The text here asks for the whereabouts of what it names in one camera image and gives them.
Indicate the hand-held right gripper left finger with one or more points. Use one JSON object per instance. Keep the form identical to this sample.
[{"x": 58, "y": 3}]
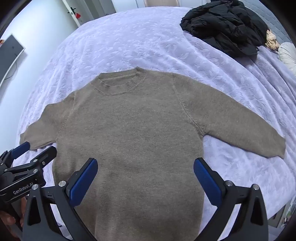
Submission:
[{"x": 83, "y": 183}]

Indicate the taupe knit sweater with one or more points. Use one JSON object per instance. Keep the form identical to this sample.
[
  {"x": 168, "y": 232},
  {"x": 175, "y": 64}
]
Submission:
[{"x": 138, "y": 139}]

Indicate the person's left hand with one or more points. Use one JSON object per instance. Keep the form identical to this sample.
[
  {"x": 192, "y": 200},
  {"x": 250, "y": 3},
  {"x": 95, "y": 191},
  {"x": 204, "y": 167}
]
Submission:
[{"x": 5, "y": 218}]

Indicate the white cabinet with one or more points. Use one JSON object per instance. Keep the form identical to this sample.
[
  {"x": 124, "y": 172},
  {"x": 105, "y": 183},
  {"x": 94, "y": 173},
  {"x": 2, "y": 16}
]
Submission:
[{"x": 92, "y": 11}]

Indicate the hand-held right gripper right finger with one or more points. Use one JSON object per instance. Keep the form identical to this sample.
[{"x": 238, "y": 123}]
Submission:
[{"x": 207, "y": 183}]

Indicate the red ornament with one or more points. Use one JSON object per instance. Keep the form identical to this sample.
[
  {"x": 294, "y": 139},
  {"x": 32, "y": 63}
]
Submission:
[{"x": 78, "y": 15}]

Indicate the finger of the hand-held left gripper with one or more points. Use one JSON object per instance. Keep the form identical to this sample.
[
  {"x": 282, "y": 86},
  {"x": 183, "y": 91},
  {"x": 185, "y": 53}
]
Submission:
[
  {"x": 20, "y": 149},
  {"x": 47, "y": 154}
]

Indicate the grey curved monitor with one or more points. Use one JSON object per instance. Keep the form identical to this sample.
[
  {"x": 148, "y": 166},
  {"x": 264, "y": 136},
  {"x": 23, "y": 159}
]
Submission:
[{"x": 10, "y": 53}]

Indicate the black puffer jacket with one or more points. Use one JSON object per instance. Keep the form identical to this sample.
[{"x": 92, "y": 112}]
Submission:
[{"x": 224, "y": 25}]

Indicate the cream braided knit item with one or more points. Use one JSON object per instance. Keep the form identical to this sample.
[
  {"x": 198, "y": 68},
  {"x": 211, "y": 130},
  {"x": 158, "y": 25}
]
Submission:
[{"x": 271, "y": 40}]

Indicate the beige chair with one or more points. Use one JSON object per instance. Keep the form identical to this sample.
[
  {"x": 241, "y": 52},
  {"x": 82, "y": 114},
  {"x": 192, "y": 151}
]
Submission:
[{"x": 161, "y": 2}]

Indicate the pale grey pillow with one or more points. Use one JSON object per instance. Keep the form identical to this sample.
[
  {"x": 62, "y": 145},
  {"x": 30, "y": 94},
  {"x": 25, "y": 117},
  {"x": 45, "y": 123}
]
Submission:
[{"x": 288, "y": 55}]

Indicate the lavender embossed blanket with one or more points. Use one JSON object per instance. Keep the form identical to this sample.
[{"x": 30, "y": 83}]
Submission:
[{"x": 150, "y": 41}]

